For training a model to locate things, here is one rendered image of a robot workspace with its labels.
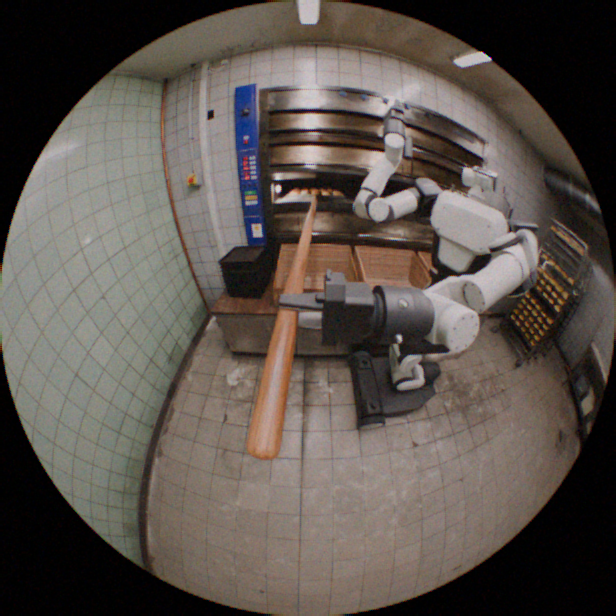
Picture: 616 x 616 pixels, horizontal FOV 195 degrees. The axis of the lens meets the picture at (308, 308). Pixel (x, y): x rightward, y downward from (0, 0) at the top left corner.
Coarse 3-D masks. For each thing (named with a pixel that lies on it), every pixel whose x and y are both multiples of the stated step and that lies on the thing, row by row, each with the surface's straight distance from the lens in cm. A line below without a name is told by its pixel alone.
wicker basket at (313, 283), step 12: (288, 252) 149; (312, 252) 147; (324, 252) 148; (336, 252) 149; (348, 252) 148; (288, 264) 150; (312, 264) 149; (336, 264) 150; (348, 264) 147; (276, 276) 120; (288, 276) 152; (312, 276) 151; (324, 276) 152; (348, 276) 146; (276, 288) 113; (312, 288) 111; (276, 300) 122
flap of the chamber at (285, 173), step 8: (272, 176) 136; (280, 176) 137; (288, 176) 138; (296, 176) 138; (304, 176) 138; (312, 176) 138; (320, 176) 138; (328, 176) 137; (336, 176) 136; (344, 176) 136; (352, 176) 134; (360, 176) 133; (392, 184) 152; (400, 184) 148; (408, 184) 145
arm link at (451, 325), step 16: (416, 288) 29; (416, 304) 26; (432, 304) 29; (448, 304) 29; (416, 320) 25; (432, 320) 28; (448, 320) 27; (464, 320) 28; (416, 336) 27; (432, 336) 30; (448, 336) 27; (464, 336) 29; (400, 352) 32; (416, 352) 32; (432, 352) 34
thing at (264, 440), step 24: (312, 216) 78; (288, 288) 28; (288, 312) 24; (288, 336) 21; (288, 360) 20; (264, 384) 18; (288, 384) 19; (264, 408) 17; (264, 432) 16; (264, 456) 17
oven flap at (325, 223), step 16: (288, 224) 146; (304, 224) 145; (320, 224) 145; (336, 224) 146; (352, 224) 149; (368, 224) 152; (384, 224) 157; (400, 224) 163; (416, 224) 172; (400, 240) 160; (416, 240) 171; (432, 240) 181
